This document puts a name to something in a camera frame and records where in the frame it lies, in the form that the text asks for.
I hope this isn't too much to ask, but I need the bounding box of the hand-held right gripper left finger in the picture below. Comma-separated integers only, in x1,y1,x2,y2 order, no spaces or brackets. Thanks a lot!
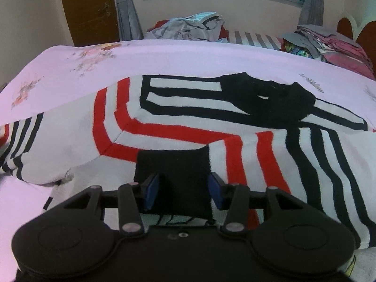
63,172,161,238

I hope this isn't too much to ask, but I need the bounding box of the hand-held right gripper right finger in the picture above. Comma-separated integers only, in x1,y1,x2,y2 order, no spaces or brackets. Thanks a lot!
207,172,295,238

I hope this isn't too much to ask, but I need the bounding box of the red black white striped sweater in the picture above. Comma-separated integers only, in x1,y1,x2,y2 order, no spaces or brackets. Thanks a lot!
0,72,376,251

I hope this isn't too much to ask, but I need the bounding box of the pile of grey clothes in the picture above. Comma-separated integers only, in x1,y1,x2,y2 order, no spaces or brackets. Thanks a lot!
146,12,228,42

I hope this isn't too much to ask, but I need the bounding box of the stack of folded clothes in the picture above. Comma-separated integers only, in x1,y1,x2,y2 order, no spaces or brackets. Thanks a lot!
282,23,376,80

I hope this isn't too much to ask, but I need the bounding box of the pink floral bedsheet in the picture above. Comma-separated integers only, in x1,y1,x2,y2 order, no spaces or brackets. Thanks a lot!
0,39,376,282

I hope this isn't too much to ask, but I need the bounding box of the grey white striped cloth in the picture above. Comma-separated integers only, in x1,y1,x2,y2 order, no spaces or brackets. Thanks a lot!
227,30,284,51

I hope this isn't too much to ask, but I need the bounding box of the grey curtain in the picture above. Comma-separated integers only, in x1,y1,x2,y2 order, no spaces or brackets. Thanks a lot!
107,0,144,40
298,0,328,26

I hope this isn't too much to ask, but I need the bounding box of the brown wooden door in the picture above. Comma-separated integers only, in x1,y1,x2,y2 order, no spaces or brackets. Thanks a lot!
57,0,120,47

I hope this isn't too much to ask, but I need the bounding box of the red and white headboard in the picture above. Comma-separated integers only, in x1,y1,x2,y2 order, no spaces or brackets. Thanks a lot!
336,13,376,54

